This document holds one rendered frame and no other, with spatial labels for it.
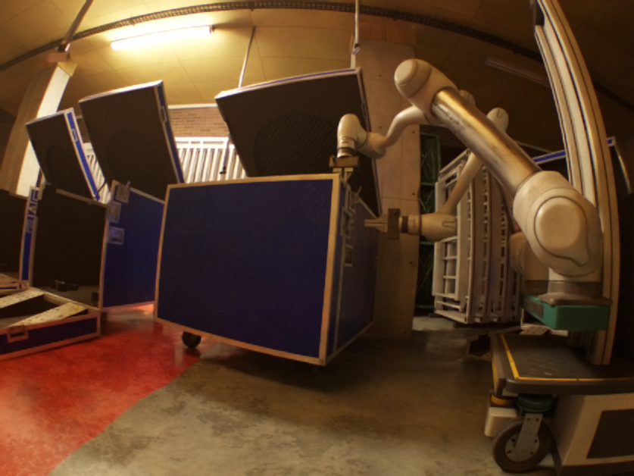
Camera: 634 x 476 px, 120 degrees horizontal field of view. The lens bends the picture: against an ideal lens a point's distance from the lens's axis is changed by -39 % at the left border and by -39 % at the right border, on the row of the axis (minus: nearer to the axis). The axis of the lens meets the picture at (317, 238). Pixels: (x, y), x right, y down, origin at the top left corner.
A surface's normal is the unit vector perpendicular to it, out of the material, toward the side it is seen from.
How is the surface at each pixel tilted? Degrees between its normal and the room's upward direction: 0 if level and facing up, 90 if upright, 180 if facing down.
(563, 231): 95
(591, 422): 90
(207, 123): 90
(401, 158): 90
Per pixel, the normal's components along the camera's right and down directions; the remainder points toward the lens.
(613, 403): -0.51, -0.13
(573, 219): -0.81, -0.02
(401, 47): 0.01, -0.10
